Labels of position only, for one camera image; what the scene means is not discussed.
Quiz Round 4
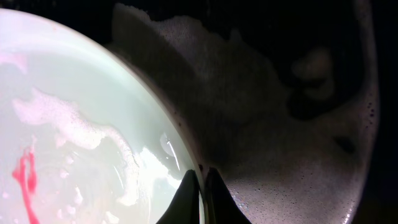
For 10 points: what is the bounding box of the round black wash tray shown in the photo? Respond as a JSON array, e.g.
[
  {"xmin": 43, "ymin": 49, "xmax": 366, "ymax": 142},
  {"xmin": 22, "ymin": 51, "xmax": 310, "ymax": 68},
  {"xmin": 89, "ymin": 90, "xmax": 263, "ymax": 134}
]
[{"xmin": 1, "ymin": 0, "xmax": 397, "ymax": 223}]

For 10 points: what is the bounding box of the mint green plate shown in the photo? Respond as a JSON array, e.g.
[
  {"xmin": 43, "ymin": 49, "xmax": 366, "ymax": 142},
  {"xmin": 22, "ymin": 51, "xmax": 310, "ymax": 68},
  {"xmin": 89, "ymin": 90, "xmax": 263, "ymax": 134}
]
[{"xmin": 1, "ymin": 9, "xmax": 201, "ymax": 223}]

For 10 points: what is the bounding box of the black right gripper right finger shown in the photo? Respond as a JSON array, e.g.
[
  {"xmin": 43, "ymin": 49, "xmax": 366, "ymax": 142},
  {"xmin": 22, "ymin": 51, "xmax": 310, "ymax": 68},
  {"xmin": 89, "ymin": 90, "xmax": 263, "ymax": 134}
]
[{"xmin": 205, "ymin": 167, "xmax": 251, "ymax": 224}]

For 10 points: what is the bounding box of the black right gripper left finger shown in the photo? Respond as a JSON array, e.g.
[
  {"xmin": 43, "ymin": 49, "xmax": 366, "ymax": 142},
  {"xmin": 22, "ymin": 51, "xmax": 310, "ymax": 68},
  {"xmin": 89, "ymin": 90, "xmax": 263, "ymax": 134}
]
[{"xmin": 157, "ymin": 170, "xmax": 200, "ymax": 224}]

